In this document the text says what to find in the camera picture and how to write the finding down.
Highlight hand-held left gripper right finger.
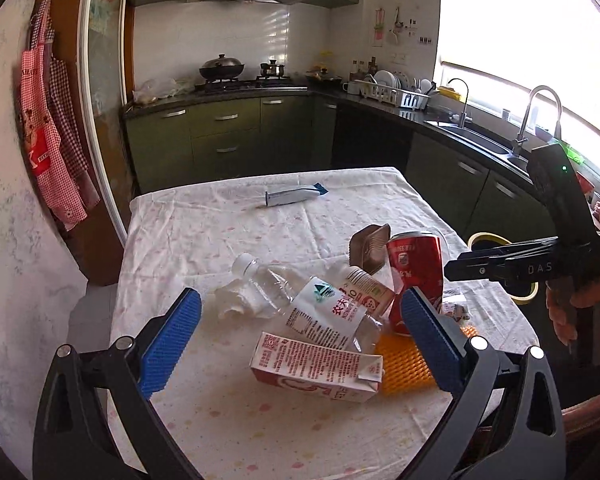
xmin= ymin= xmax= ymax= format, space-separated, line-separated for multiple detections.
xmin=399 ymin=285 xmax=566 ymax=480

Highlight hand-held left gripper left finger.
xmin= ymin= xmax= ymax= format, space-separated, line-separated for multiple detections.
xmin=32 ymin=287 xmax=203 ymax=480

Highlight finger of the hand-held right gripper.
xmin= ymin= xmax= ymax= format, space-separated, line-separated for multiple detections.
xmin=443 ymin=257 xmax=518 ymax=285
xmin=455 ymin=238 xmax=561 ymax=263

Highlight orange foam mesh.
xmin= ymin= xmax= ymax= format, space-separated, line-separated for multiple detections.
xmin=374 ymin=324 xmax=479 ymax=397

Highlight small wrapper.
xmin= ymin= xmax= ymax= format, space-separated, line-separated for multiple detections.
xmin=439 ymin=287 xmax=469 ymax=324

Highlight yellow rimmed trash bin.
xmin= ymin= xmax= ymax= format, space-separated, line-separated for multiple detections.
xmin=466 ymin=232 xmax=539 ymax=307

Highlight red drink can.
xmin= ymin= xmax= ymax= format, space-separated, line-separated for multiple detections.
xmin=385 ymin=231 xmax=444 ymax=337

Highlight white tissue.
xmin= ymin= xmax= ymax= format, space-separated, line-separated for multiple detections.
xmin=214 ymin=280 xmax=261 ymax=322

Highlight white pill bottle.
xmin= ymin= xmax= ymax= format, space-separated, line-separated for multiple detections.
xmin=325 ymin=265 xmax=397 ymax=322

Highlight brown plastic tray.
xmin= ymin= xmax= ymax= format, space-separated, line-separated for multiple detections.
xmin=348 ymin=223 xmax=392 ymax=276

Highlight clear plastic water bottle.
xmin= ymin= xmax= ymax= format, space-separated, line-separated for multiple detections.
xmin=232 ymin=253 xmax=384 ymax=357

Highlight red white milk carton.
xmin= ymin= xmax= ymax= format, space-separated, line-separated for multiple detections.
xmin=249 ymin=332 xmax=384 ymax=404

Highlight person's right hand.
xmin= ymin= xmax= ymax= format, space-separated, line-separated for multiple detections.
xmin=546 ymin=267 xmax=600 ymax=347

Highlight tall steel faucet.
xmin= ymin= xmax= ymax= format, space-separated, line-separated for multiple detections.
xmin=511 ymin=84 xmax=564 ymax=157

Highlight kitchen sink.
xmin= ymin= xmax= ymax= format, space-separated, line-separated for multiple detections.
xmin=426 ymin=119 xmax=532 ymax=162

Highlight floral white tablecloth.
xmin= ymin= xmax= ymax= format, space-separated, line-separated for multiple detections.
xmin=107 ymin=166 xmax=541 ymax=480

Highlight small curved faucet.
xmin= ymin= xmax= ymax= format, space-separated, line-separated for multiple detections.
xmin=447 ymin=78 xmax=474 ymax=122

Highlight kitchen window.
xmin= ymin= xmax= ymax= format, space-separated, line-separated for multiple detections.
xmin=436 ymin=0 xmax=600 ymax=198

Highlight white blue toothpaste tube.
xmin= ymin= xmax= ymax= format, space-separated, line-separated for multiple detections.
xmin=264 ymin=182 xmax=329 ymax=209

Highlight white dish rack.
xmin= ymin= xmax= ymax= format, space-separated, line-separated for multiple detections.
xmin=352 ymin=69 xmax=432 ymax=111

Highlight green base cabinets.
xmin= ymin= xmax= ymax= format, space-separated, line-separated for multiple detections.
xmin=123 ymin=94 xmax=561 ymax=246

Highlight dark red checked apron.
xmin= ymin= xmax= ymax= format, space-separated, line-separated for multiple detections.
xmin=46 ymin=56 xmax=102 ymax=212

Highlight black frying pan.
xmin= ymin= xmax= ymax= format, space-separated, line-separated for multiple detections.
xmin=304 ymin=67 xmax=344 ymax=85

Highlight clear plastic bag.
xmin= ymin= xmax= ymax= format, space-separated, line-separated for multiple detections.
xmin=131 ymin=77 xmax=192 ymax=106

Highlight glass sliding door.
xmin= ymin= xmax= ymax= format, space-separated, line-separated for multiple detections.
xmin=76 ymin=0 xmax=137 ymax=242

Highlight black gas stove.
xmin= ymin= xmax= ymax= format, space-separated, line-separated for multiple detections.
xmin=194 ymin=77 xmax=309 ymax=94

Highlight black wok with lid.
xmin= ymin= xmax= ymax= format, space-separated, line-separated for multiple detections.
xmin=198 ymin=53 xmax=245 ymax=83

